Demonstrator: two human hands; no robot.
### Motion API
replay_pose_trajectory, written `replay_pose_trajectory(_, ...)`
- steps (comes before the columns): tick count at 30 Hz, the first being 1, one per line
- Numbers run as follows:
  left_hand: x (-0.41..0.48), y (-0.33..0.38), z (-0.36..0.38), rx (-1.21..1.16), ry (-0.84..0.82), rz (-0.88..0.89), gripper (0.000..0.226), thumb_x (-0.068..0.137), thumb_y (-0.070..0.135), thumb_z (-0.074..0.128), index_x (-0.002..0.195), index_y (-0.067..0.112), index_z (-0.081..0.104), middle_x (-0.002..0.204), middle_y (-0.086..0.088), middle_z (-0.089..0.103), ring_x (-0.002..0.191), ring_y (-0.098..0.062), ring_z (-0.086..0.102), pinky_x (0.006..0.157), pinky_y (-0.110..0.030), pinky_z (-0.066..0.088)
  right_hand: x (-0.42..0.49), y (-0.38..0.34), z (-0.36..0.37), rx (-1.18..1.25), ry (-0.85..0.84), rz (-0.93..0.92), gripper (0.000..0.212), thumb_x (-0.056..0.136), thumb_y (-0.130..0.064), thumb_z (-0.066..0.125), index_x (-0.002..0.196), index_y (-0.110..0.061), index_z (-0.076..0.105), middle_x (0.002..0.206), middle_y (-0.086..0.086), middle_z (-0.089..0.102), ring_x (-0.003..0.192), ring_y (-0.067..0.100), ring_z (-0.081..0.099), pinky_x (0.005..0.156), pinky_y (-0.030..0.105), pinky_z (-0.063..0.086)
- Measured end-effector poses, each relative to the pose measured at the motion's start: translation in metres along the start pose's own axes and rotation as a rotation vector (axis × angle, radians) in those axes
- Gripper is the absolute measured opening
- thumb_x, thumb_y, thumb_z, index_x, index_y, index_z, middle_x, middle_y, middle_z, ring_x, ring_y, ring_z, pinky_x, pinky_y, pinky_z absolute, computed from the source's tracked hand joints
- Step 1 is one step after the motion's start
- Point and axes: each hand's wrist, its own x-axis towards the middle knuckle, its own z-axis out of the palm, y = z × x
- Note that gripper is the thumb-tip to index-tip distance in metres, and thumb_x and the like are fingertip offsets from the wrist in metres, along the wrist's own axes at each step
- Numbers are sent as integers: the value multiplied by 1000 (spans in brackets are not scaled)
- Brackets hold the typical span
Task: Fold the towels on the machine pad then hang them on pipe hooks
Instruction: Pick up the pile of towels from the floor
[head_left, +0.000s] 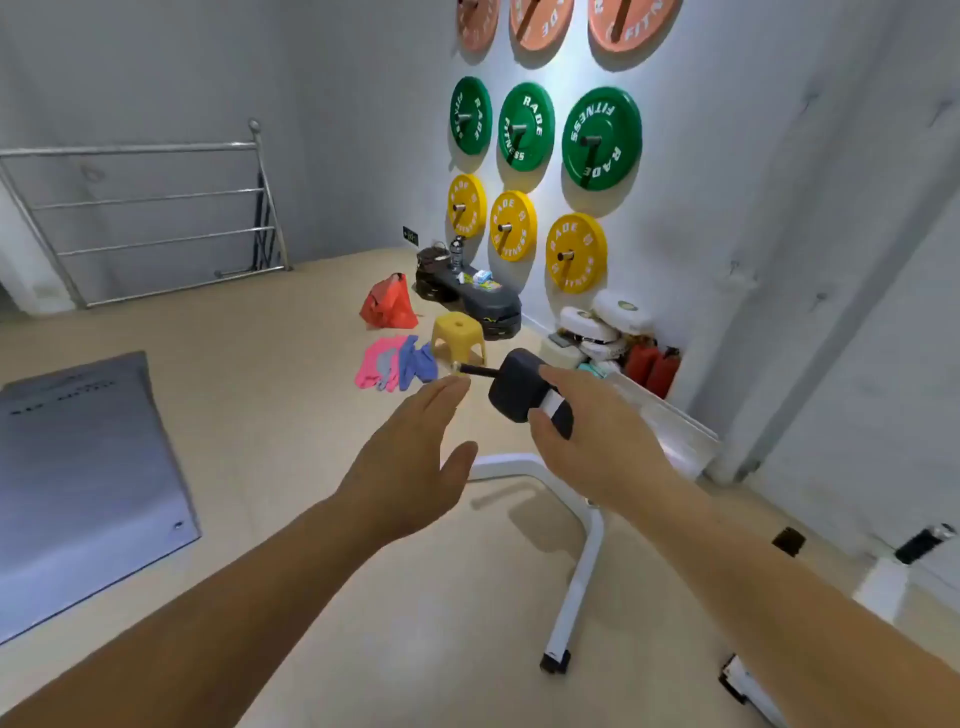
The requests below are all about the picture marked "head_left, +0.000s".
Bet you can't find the black handle grip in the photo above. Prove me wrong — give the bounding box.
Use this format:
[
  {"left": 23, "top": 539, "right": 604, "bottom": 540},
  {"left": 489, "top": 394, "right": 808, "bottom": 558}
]
[{"left": 894, "top": 523, "right": 958, "bottom": 565}]

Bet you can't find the person's right forearm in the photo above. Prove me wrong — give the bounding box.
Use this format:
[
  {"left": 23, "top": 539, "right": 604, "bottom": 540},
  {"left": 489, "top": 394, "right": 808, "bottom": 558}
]
[{"left": 622, "top": 479, "right": 960, "bottom": 728}]

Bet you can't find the grey floor mat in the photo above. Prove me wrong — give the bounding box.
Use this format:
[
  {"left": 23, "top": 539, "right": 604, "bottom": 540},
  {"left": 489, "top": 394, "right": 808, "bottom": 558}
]
[{"left": 0, "top": 350, "right": 202, "bottom": 646}]

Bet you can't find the orange weight plate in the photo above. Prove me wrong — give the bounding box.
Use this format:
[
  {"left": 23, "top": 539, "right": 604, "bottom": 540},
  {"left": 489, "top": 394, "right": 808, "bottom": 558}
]
[
  {"left": 587, "top": 0, "right": 684, "bottom": 54},
  {"left": 456, "top": 0, "right": 502, "bottom": 54},
  {"left": 509, "top": 0, "right": 576, "bottom": 52}
]

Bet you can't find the green weight plate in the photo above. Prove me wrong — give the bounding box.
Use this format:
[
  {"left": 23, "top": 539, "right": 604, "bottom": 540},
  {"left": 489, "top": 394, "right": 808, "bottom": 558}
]
[
  {"left": 561, "top": 86, "right": 643, "bottom": 192},
  {"left": 449, "top": 75, "right": 494, "bottom": 157},
  {"left": 497, "top": 81, "right": 557, "bottom": 173}
]

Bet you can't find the person's right hand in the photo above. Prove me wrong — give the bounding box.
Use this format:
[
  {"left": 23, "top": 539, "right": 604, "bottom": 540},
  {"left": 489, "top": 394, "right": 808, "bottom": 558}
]
[{"left": 527, "top": 365, "right": 676, "bottom": 520}]

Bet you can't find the pink towel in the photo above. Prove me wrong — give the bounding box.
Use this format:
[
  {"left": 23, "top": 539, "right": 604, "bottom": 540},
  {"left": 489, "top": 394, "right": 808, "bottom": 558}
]
[{"left": 354, "top": 335, "right": 410, "bottom": 393}]

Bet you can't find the red fire extinguisher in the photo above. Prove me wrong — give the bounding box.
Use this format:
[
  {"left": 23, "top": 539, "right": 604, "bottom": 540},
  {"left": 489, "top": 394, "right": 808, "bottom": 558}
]
[
  {"left": 646, "top": 347, "right": 682, "bottom": 400},
  {"left": 623, "top": 341, "right": 661, "bottom": 388}
]

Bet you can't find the black aerobic step platform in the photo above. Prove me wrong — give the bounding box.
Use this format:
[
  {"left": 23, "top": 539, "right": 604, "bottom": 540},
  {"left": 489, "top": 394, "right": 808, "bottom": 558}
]
[{"left": 414, "top": 245, "right": 523, "bottom": 341}]

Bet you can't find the person's left hand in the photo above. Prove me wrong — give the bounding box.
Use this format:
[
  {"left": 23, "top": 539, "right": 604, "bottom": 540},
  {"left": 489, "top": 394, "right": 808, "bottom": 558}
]
[{"left": 329, "top": 373, "right": 480, "bottom": 553}]

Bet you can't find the white weight machine frame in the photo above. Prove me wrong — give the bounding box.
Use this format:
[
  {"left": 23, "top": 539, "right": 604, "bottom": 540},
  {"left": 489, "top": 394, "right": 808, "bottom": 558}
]
[{"left": 718, "top": 527, "right": 913, "bottom": 728}]

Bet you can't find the yellow plastic stool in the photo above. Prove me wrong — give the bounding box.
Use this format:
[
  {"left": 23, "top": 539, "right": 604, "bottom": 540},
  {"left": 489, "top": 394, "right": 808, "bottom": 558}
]
[{"left": 431, "top": 311, "right": 487, "bottom": 367}]

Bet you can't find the white exercise machine frame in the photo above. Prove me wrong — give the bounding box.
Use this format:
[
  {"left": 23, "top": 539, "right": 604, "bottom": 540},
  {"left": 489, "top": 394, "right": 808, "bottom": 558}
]
[{"left": 467, "top": 453, "right": 606, "bottom": 675}]

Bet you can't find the person's left forearm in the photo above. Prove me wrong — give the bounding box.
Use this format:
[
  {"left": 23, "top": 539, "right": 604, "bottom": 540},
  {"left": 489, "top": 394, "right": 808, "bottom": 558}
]
[{"left": 0, "top": 491, "right": 391, "bottom": 728}]

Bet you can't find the silver slotted foot plate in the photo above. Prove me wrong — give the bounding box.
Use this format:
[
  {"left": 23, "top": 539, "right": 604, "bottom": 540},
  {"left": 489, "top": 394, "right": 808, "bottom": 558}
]
[{"left": 599, "top": 371, "right": 723, "bottom": 481}]

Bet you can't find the metal stair railing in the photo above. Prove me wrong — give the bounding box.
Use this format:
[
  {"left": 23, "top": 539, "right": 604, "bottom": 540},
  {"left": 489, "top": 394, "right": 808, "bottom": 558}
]
[{"left": 0, "top": 119, "right": 292, "bottom": 310}]

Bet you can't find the orange plastic bag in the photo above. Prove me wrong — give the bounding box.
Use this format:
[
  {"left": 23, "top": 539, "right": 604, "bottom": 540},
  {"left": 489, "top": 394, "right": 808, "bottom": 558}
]
[{"left": 359, "top": 272, "right": 420, "bottom": 331}]

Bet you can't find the beige plastic container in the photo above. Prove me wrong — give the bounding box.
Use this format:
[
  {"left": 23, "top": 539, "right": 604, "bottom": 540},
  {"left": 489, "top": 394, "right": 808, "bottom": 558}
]
[{"left": 543, "top": 333, "right": 591, "bottom": 370}]

